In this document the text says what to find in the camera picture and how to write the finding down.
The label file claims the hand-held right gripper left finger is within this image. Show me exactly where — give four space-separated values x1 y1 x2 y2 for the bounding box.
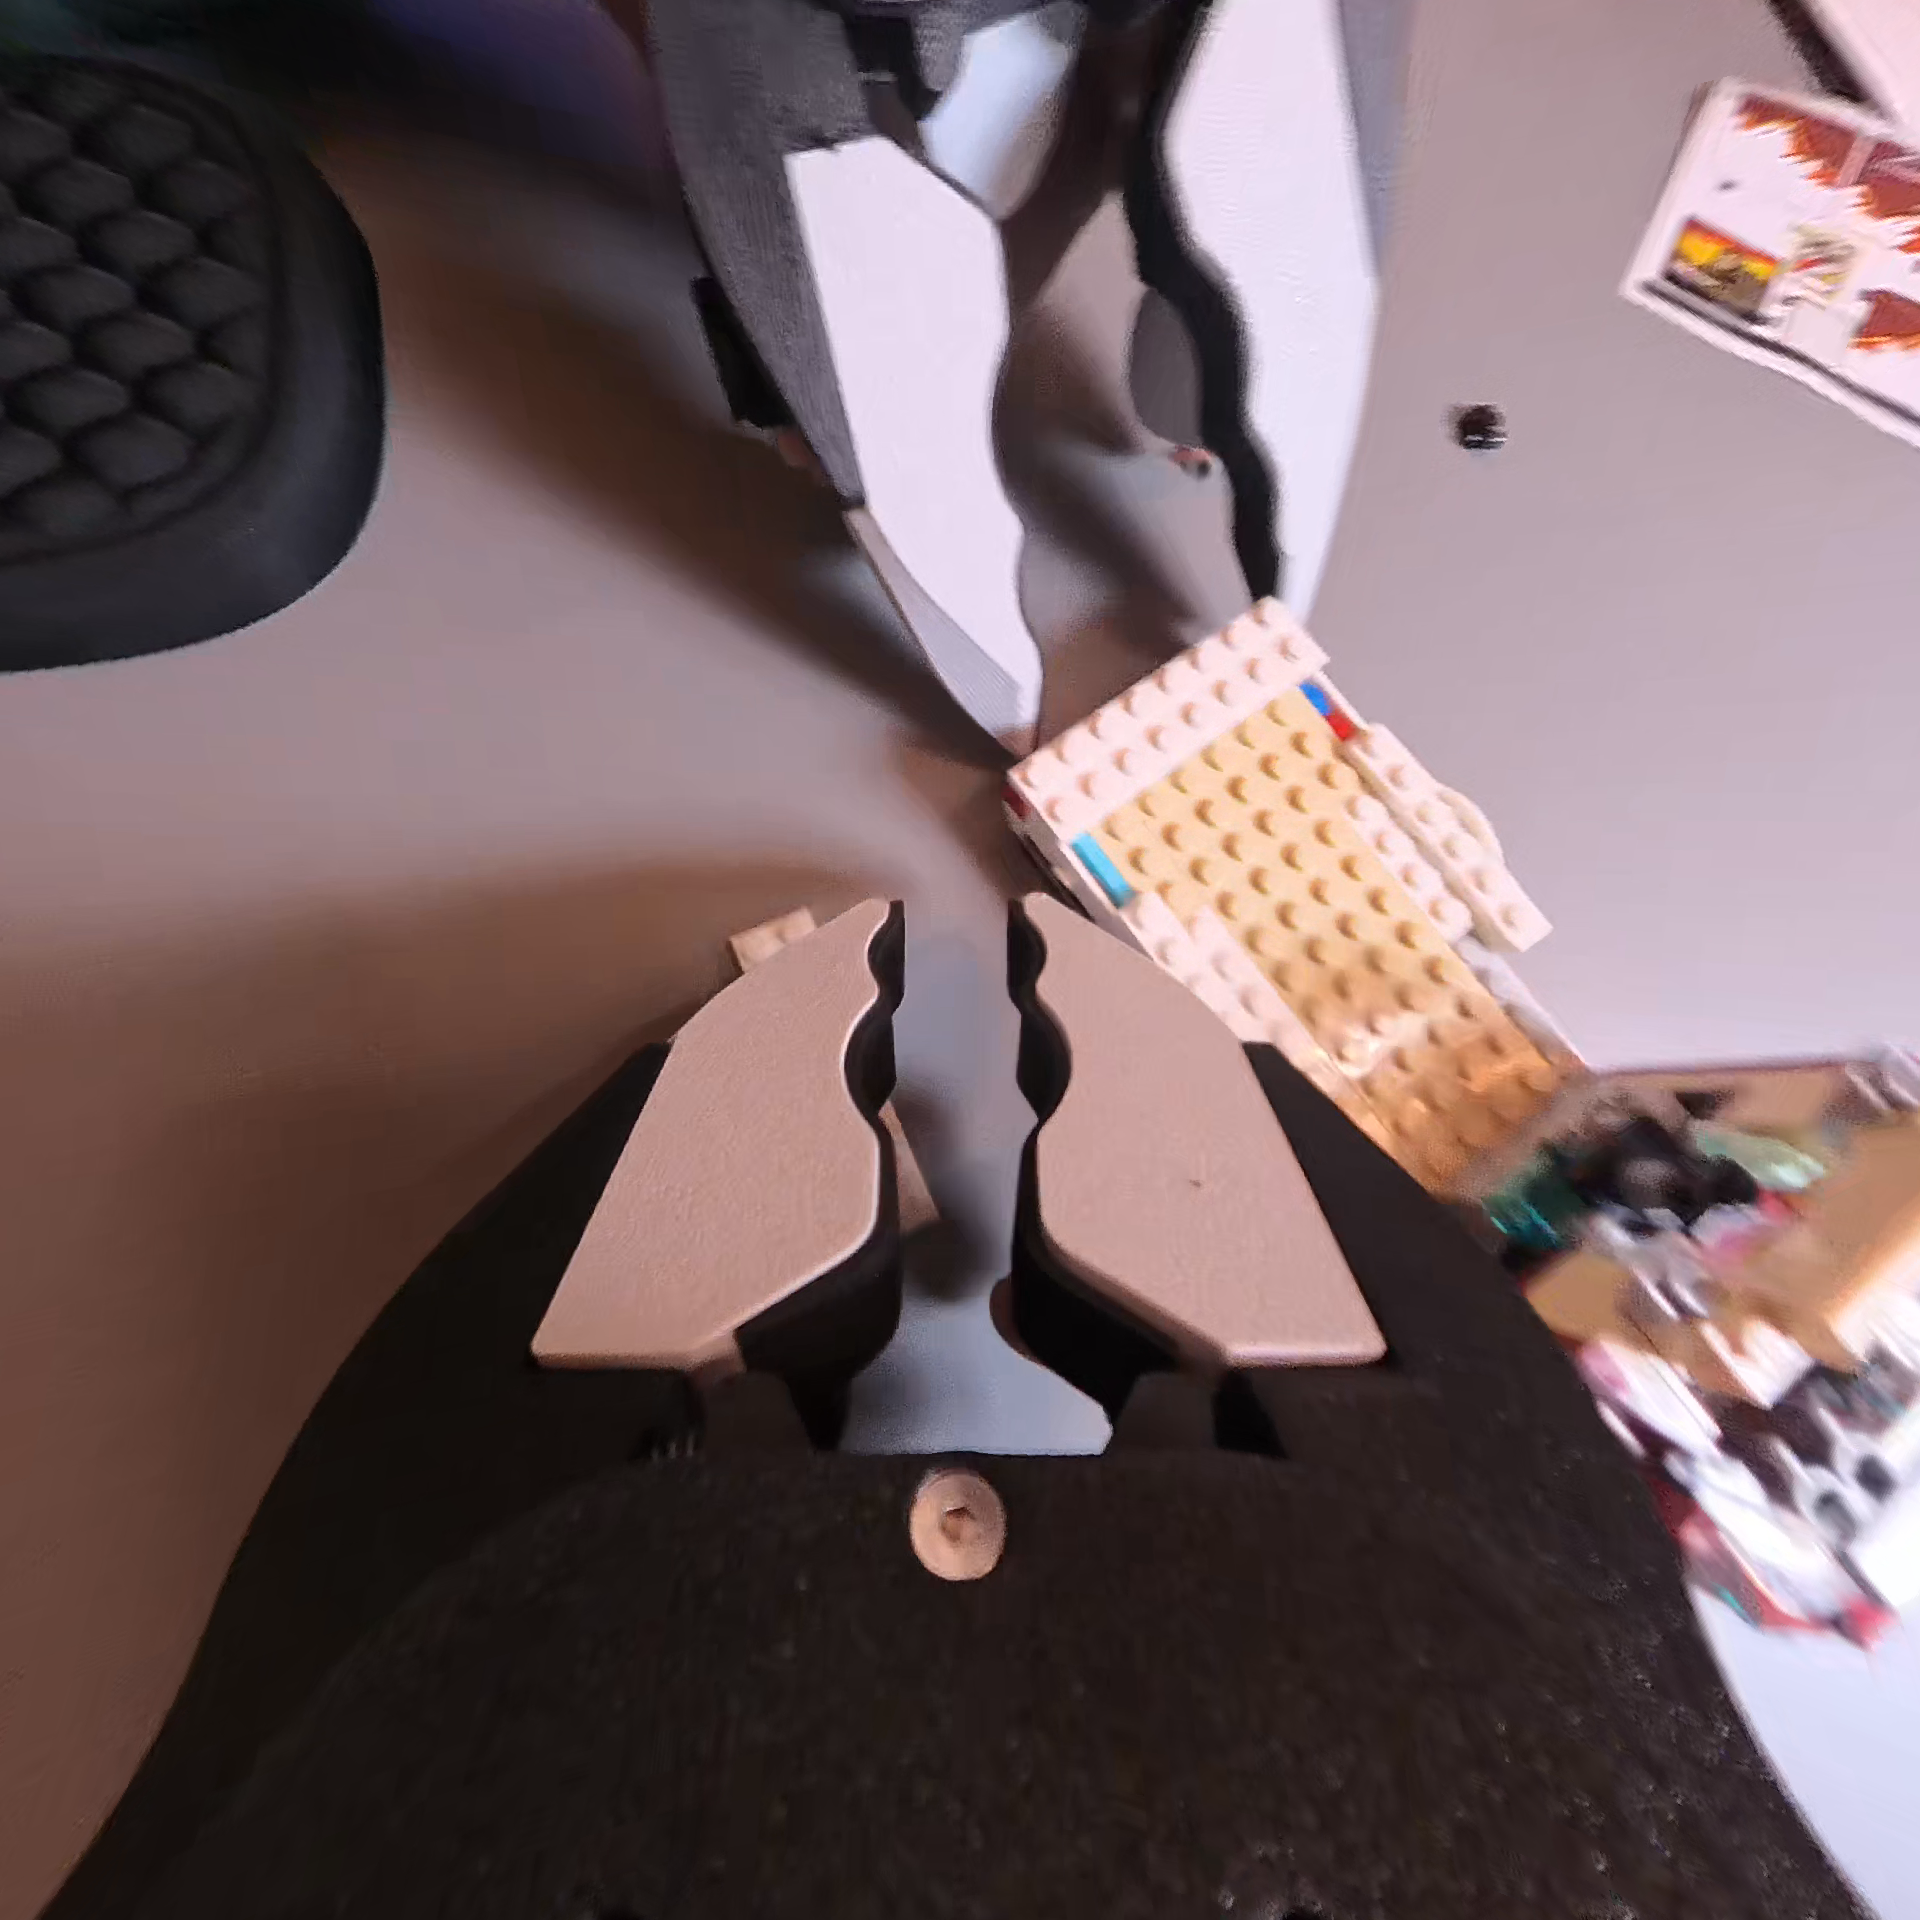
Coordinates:
532 901 906 1370

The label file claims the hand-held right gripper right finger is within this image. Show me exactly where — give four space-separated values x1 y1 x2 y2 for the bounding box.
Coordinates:
1009 896 1388 1370

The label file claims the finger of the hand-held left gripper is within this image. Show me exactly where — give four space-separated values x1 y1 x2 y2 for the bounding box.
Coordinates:
1124 0 1384 632
784 142 1048 748

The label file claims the white long brick plate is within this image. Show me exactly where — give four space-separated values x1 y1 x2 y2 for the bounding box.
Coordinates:
1005 597 1336 858
729 907 941 1238

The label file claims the toy brick truck model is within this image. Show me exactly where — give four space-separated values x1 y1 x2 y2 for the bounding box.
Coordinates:
1001 597 1920 1652

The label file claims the sticker sheet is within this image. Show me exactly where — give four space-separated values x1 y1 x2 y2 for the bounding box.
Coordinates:
1621 77 1920 444

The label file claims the black wrist rest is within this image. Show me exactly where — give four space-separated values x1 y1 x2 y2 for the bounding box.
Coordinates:
0 46 384 670

